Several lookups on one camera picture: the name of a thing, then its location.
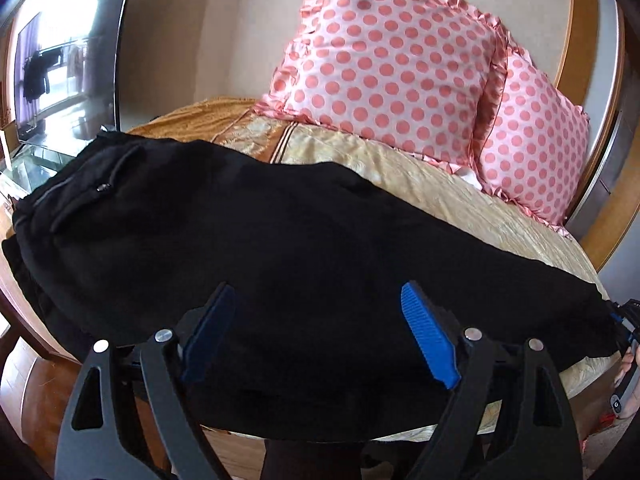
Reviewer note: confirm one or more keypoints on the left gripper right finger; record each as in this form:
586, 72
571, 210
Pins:
535, 436

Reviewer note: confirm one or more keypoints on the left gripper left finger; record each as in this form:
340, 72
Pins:
102, 436

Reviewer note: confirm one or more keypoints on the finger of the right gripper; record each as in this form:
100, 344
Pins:
619, 319

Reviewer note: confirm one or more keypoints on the black pants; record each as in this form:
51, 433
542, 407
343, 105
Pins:
134, 232

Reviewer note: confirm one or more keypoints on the person's right hand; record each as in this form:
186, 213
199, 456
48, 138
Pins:
625, 399

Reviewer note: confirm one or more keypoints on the right pink polka-dot pillow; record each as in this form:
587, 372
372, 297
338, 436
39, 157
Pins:
535, 150

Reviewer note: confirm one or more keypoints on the pink polka-dot pillow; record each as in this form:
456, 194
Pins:
535, 150
413, 74

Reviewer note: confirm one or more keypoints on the person's black-clad legs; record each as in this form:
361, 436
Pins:
301, 460

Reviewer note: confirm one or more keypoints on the left pink polka-dot pillow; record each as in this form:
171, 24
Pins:
413, 74

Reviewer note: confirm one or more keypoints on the cream gold patterned bedspread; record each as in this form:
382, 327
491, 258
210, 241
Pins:
233, 124

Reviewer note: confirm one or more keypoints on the black flat television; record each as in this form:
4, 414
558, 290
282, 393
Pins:
65, 65

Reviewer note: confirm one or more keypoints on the wooden headboard frame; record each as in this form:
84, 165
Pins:
599, 64

